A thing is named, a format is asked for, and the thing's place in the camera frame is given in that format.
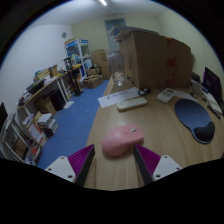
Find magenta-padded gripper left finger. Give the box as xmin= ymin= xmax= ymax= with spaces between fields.
xmin=44 ymin=143 xmax=96 ymax=188

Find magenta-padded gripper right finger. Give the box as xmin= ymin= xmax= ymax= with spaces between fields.
xmin=133 ymin=143 xmax=183 ymax=186

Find pink computer mouse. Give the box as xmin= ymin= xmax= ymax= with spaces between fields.
xmin=101 ymin=124 xmax=145 ymax=157

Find dark blue mouse pad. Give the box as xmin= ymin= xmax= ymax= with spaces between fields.
xmin=173 ymin=98 xmax=216 ymax=145

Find shelf unit with books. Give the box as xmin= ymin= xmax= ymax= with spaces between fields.
xmin=0 ymin=111 xmax=60 ymax=167

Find white remote control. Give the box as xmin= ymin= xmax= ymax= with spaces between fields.
xmin=156 ymin=87 xmax=176 ymax=104

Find cream flat rectangular case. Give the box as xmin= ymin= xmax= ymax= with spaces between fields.
xmin=116 ymin=96 xmax=148 ymax=112

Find black marker pen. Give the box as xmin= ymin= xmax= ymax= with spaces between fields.
xmin=206 ymin=104 xmax=222 ymax=120

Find cluttered wooden side desk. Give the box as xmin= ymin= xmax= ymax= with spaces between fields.
xmin=16 ymin=64 xmax=83 ymax=118

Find white printed paper sheet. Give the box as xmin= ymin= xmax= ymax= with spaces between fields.
xmin=97 ymin=86 xmax=141 ymax=109

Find black metal stand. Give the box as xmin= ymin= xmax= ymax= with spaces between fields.
xmin=62 ymin=56 xmax=85 ymax=97

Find open cardboard box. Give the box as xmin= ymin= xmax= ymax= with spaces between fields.
xmin=82 ymin=74 xmax=105 ymax=90

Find dark purple panel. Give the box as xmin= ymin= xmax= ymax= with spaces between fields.
xmin=202 ymin=66 xmax=223 ymax=104

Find large brown cardboard box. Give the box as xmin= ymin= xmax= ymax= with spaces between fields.
xmin=118 ymin=30 xmax=194 ymax=90

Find clear glass jar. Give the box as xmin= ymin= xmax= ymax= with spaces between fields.
xmin=107 ymin=49 xmax=126 ymax=87

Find stacked brown cardboard boxes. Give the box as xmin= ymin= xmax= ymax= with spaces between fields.
xmin=90 ymin=48 xmax=111 ymax=81

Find blue glass display cabinet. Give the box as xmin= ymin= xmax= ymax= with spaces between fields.
xmin=64 ymin=37 xmax=94 ymax=80

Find pale blue door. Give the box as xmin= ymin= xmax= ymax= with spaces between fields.
xmin=103 ymin=17 xmax=128 ymax=51

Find black coiled cable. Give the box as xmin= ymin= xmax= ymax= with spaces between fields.
xmin=137 ymin=86 xmax=152 ymax=97

